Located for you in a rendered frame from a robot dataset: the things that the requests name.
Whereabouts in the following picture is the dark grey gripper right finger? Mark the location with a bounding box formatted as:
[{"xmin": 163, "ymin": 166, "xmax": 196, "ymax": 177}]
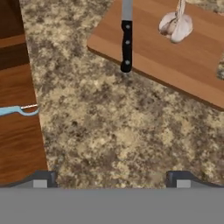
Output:
[{"xmin": 165, "ymin": 171, "xmax": 217, "ymax": 189}]

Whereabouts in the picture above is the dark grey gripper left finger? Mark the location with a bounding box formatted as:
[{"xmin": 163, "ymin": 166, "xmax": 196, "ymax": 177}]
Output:
[{"xmin": 8, "ymin": 171, "xmax": 59, "ymax": 189}]

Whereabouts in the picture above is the wooden cutting board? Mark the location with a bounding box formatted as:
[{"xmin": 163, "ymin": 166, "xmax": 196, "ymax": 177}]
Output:
[{"xmin": 87, "ymin": 0, "xmax": 224, "ymax": 112}]

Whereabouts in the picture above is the white garlic bulb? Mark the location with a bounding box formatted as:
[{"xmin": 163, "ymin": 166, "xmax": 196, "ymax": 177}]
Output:
[{"xmin": 158, "ymin": 0, "xmax": 193, "ymax": 44}]

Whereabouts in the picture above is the brown wooden drawer front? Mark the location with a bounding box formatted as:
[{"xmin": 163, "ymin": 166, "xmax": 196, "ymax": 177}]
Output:
[{"xmin": 0, "ymin": 0, "xmax": 49, "ymax": 186}]

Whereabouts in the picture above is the light blue peeler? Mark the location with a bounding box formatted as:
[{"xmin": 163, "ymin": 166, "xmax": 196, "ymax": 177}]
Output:
[{"xmin": 0, "ymin": 103, "xmax": 39, "ymax": 117}]

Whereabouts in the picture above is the black handled kitchen knife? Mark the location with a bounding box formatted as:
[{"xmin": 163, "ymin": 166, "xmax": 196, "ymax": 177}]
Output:
[{"xmin": 120, "ymin": 0, "xmax": 134, "ymax": 74}]

